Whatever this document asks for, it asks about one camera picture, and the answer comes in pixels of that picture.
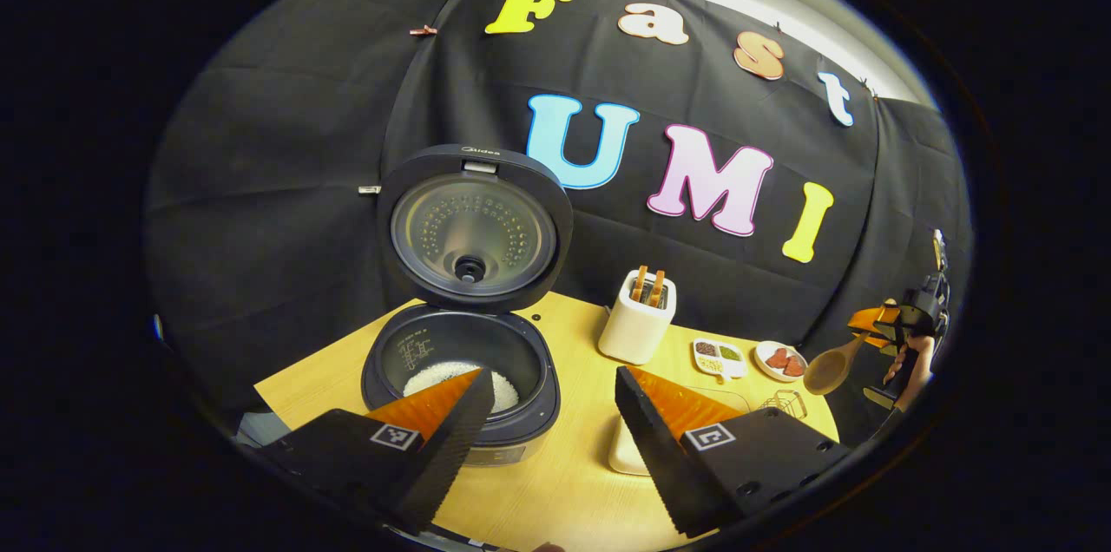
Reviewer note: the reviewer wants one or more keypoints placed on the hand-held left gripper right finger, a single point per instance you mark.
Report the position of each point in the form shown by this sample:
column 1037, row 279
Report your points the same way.
column 660, row 465

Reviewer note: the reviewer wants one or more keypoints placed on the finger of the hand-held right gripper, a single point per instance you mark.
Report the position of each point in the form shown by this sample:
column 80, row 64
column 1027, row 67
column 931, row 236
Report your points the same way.
column 881, row 340
column 872, row 319

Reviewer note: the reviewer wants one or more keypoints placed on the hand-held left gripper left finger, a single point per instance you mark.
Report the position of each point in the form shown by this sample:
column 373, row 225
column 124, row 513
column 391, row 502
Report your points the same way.
column 438, row 465

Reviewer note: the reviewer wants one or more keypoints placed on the wooden spoon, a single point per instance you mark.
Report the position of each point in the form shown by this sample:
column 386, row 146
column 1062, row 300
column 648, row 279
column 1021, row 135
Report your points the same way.
column 825, row 374

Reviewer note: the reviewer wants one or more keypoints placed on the small heap of white rice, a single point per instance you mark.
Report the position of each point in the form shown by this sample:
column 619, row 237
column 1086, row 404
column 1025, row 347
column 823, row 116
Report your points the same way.
column 434, row 377

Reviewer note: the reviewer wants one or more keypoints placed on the dark grey rice cooker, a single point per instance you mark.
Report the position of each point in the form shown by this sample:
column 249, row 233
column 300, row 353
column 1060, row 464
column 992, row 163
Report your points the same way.
column 473, row 226

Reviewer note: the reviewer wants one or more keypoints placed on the clear glass tray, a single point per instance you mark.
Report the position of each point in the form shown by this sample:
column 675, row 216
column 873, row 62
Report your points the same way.
column 618, row 426

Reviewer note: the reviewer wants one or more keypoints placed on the red meat piece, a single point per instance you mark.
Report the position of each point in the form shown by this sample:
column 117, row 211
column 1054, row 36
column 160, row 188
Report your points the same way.
column 794, row 365
column 776, row 358

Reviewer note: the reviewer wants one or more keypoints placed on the white round plate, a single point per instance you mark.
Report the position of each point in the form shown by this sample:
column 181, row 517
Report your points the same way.
column 760, row 359

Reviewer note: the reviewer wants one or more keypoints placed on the white divided dish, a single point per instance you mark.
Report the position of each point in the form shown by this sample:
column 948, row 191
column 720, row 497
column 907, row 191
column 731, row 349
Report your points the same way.
column 733, row 368

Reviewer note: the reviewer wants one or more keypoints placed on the heap of green beans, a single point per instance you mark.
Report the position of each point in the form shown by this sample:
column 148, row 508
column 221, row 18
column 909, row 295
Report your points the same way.
column 730, row 353

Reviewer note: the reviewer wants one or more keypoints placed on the white toaster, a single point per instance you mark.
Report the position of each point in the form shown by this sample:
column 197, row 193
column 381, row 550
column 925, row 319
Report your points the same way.
column 634, row 335

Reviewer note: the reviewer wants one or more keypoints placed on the toast bread slice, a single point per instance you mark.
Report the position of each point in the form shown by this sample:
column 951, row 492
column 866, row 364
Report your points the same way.
column 640, row 285
column 657, row 289

